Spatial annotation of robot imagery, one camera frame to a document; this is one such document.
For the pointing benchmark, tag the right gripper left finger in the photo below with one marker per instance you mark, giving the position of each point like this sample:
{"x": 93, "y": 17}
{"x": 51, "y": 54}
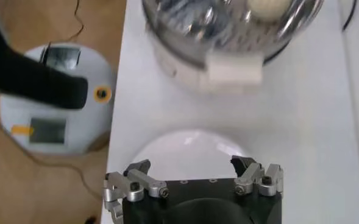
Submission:
{"x": 148, "y": 182}

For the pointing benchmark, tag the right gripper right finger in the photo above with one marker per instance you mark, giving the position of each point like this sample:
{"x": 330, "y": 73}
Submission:
{"x": 252, "y": 176}

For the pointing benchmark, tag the white steamed baozi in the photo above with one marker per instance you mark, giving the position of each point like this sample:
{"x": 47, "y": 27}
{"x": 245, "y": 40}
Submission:
{"x": 269, "y": 9}

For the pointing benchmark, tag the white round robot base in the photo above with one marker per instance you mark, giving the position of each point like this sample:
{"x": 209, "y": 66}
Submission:
{"x": 75, "y": 131}

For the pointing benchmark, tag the perforated steel steamer basket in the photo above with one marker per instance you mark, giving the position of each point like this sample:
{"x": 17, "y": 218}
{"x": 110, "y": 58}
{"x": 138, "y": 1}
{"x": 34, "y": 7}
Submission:
{"x": 197, "y": 24}

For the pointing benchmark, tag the large white plate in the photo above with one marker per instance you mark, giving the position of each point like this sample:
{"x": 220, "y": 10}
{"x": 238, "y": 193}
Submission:
{"x": 182, "y": 152}

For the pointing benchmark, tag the cream electric cooker base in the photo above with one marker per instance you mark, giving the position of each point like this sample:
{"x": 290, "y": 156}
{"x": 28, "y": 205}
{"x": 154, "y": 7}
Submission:
{"x": 179, "y": 71}

